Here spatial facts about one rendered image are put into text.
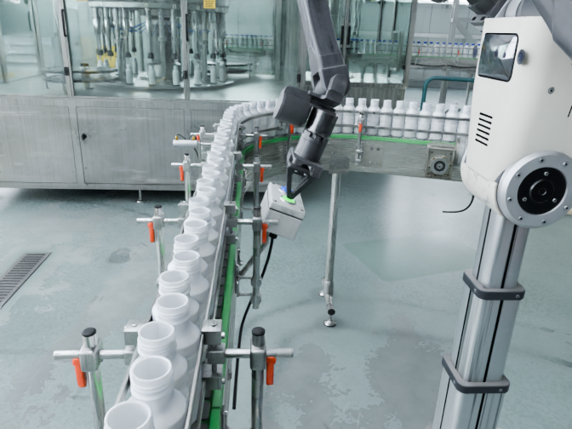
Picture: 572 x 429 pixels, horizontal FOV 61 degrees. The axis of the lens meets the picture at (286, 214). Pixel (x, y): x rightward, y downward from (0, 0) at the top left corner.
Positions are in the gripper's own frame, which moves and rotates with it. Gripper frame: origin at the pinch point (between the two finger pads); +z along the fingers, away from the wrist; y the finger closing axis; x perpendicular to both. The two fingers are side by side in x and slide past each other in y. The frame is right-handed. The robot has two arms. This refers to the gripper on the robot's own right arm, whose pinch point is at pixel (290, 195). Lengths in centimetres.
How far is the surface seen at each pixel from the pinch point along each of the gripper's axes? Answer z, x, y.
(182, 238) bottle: 3.2, -18.8, 32.1
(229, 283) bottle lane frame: 16.2, -7.6, 16.5
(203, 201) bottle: 2.9, -17.6, 14.2
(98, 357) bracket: 14, -24, 50
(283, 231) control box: 7.2, 1.0, 4.0
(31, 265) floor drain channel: 155, -102, -188
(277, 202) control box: 1.5, -2.6, 3.4
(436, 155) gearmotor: -10, 74, -108
